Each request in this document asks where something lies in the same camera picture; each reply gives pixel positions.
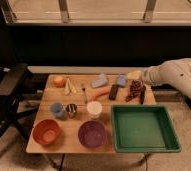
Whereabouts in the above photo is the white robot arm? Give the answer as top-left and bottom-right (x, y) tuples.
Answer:
(126, 58), (191, 99)

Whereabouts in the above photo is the purple bowl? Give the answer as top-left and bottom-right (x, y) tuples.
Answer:
(78, 120), (107, 148)

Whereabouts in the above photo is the orange bowl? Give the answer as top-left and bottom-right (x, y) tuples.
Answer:
(32, 119), (61, 146)

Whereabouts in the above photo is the dark red grapes bunch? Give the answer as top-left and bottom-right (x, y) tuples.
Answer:
(125, 80), (146, 102)

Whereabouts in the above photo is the blue sponge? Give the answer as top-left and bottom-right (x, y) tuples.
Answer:
(116, 74), (127, 87)

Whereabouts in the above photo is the dark marker pen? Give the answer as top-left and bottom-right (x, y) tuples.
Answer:
(140, 90), (146, 104)

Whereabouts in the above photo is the black rectangular block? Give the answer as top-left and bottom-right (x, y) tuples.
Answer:
(109, 84), (119, 100)

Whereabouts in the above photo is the orange carrot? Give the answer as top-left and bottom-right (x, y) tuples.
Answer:
(90, 87), (110, 101)

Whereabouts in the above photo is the white cup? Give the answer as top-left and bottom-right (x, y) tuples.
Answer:
(86, 101), (103, 119)

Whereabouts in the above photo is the green plastic tray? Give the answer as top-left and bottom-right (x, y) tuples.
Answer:
(111, 105), (181, 153)

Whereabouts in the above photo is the small dark spoon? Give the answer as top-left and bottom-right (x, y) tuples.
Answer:
(82, 87), (88, 104)

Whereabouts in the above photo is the peeled banana toy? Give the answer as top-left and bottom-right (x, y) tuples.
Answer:
(64, 79), (76, 95)

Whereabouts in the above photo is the striped metal cup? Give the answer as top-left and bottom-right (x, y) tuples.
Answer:
(66, 104), (77, 118)

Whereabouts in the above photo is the red apple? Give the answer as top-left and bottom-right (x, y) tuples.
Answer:
(53, 76), (66, 88)

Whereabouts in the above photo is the blue cup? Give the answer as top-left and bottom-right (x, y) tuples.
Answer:
(50, 103), (64, 118)

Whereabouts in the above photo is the black office chair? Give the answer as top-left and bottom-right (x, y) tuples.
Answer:
(0, 63), (37, 140)

